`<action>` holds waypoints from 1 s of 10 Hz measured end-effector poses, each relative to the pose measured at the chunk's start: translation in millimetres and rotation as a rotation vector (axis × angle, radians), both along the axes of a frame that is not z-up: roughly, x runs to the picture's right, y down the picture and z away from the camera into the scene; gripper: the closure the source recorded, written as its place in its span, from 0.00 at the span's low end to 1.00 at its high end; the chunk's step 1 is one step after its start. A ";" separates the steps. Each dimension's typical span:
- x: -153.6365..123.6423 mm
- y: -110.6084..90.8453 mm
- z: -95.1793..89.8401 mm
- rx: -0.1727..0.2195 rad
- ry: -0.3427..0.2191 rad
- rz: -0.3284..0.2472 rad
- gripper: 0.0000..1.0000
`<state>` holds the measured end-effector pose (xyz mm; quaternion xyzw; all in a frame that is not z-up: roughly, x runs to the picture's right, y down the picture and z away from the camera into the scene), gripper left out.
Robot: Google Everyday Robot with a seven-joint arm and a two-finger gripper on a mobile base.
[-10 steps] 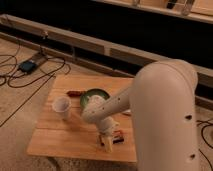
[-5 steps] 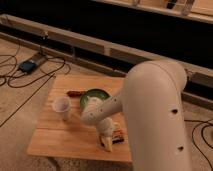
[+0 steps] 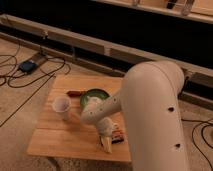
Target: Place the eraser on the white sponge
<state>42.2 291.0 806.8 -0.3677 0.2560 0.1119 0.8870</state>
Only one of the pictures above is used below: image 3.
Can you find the translucent plastic cup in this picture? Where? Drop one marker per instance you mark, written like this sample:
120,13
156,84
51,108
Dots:
61,105

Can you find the long wooden rail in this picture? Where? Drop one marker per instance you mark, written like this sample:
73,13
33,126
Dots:
198,74

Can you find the red brown marker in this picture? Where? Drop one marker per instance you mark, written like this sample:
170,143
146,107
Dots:
75,93

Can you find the wooden table board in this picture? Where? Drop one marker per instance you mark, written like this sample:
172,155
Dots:
54,137

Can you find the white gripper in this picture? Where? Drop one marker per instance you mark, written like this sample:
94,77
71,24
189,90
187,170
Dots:
106,127

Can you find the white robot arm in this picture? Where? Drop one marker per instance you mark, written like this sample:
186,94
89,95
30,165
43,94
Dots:
148,100

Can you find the green bowl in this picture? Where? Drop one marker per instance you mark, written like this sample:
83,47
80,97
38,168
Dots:
99,93

